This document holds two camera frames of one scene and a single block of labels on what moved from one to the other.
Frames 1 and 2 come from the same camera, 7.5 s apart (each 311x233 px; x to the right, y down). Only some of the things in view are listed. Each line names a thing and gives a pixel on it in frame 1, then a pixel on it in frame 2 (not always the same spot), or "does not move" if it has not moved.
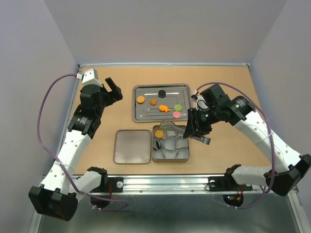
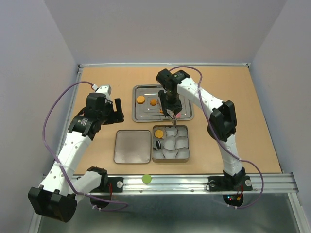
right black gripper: [195, 128] → [177, 106]
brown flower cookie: [153, 102] does not move
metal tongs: [168, 125] → [172, 115]
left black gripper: [116, 91] → [116, 116]
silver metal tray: [154, 103] does not move
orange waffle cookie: [159, 133] does not move
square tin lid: [132, 146] does not move
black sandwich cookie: [158, 144] does not move
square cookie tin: [169, 146] does not move
